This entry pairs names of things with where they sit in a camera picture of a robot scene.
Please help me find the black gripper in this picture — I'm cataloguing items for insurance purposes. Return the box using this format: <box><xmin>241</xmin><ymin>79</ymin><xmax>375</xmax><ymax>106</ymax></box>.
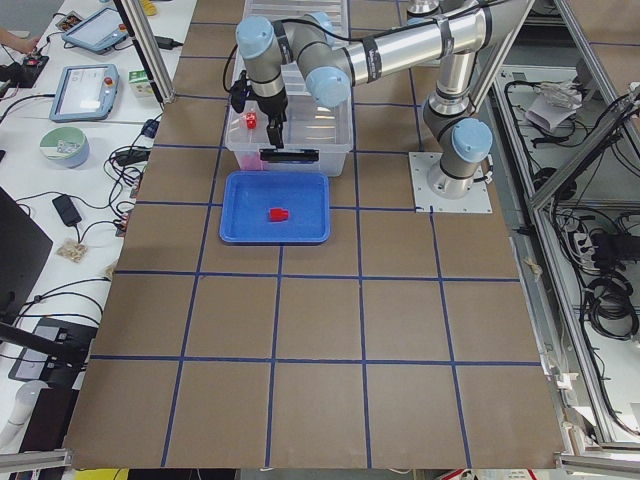
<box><xmin>256</xmin><ymin>92</ymin><xmax>288</xmax><ymax>149</ymax></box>

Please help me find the red block single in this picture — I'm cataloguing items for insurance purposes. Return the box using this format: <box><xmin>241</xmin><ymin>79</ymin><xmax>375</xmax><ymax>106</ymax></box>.
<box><xmin>268</xmin><ymin>207</ymin><xmax>290</xmax><ymax>222</ymax></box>

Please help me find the clear plastic box lid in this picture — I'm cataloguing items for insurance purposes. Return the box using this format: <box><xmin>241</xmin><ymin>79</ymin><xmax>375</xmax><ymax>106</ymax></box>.
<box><xmin>242</xmin><ymin>0</ymin><xmax>349</xmax><ymax>37</ymax></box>

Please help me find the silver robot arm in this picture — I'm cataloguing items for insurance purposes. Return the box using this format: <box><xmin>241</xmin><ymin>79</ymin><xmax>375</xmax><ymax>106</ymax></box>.
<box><xmin>406</xmin><ymin>0</ymin><xmax>440</xmax><ymax>17</ymax></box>
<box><xmin>229</xmin><ymin>1</ymin><xmax>533</xmax><ymax>200</ymax></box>

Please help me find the red block under lid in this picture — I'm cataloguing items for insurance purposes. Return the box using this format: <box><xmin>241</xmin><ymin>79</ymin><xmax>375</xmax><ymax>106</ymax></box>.
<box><xmin>244</xmin><ymin>111</ymin><xmax>258</xmax><ymax>130</ymax></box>

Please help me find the red block in pile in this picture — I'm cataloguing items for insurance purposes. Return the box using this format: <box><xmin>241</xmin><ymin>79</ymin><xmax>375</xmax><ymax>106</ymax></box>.
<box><xmin>239</xmin><ymin>152</ymin><xmax>264</xmax><ymax>171</ymax></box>

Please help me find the clear plastic storage box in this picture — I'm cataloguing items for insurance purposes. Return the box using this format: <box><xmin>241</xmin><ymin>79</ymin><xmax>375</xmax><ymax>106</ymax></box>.
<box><xmin>224</xmin><ymin>49</ymin><xmax>356</xmax><ymax>177</ymax></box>

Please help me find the blue plastic tray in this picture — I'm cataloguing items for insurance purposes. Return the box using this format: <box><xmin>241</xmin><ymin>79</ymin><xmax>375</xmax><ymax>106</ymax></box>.
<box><xmin>219</xmin><ymin>171</ymin><xmax>331</xmax><ymax>245</ymax></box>

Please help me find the green white small box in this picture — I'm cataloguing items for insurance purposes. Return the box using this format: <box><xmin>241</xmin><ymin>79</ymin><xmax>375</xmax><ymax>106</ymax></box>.
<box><xmin>127</xmin><ymin>70</ymin><xmax>154</xmax><ymax>98</ymax></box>

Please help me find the teach pendant near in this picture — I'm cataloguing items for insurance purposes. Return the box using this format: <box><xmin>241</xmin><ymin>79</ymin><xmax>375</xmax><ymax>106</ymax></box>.
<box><xmin>49</xmin><ymin>64</ymin><xmax>119</xmax><ymax>123</ymax></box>

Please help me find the teach pendant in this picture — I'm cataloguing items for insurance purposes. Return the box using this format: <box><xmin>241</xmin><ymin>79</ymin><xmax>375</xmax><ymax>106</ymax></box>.
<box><xmin>49</xmin><ymin>64</ymin><xmax>119</xmax><ymax>123</ymax></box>
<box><xmin>62</xmin><ymin>7</ymin><xmax>128</xmax><ymax>54</ymax></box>

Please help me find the teach pendant far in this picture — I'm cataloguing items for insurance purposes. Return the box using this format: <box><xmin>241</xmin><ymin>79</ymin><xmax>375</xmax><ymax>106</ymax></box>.
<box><xmin>62</xmin><ymin>7</ymin><xmax>128</xmax><ymax>54</ymax></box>

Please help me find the green round bowl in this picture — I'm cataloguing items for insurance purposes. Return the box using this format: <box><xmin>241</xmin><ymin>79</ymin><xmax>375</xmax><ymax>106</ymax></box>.
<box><xmin>39</xmin><ymin>127</ymin><xmax>90</xmax><ymax>168</ymax></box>

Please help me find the black power adapter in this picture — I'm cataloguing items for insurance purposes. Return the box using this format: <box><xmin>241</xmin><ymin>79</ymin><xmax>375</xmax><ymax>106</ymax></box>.
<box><xmin>52</xmin><ymin>194</ymin><xmax>82</xmax><ymax>227</ymax></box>

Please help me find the black monitor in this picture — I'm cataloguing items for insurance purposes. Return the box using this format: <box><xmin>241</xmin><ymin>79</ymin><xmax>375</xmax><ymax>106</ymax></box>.
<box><xmin>0</xmin><ymin>189</ymin><xmax>53</xmax><ymax>324</ymax></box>

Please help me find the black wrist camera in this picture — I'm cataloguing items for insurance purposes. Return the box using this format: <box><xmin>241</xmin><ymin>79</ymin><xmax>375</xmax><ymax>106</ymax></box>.
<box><xmin>229</xmin><ymin>70</ymin><xmax>251</xmax><ymax>113</ymax></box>

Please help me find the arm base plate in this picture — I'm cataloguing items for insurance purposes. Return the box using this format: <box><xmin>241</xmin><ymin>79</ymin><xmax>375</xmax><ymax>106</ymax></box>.
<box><xmin>409</xmin><ymin>152</ymin><xmax>493</xmax><ymax>214</ymax></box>

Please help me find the aluminium frame post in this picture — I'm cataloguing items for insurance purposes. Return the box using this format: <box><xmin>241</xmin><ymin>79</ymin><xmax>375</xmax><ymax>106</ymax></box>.
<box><xmin>114</xmin><ymin>0</ymin><xmax>175</xmax><ymax>105</ymax></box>

